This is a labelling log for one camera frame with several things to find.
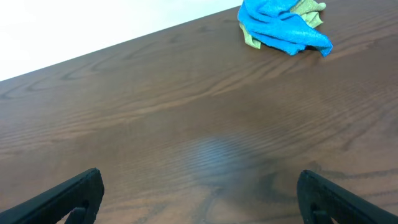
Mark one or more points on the blue crumpled cloth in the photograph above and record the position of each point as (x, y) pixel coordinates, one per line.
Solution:
(272, 23)

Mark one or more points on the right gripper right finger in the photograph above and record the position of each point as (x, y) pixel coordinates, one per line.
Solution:
(322, 201)

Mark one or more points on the yellow-green crumpled cloth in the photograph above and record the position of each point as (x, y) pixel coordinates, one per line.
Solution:
(308, 10)

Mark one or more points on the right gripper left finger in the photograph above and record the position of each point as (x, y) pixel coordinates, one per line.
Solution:
(78, 199)

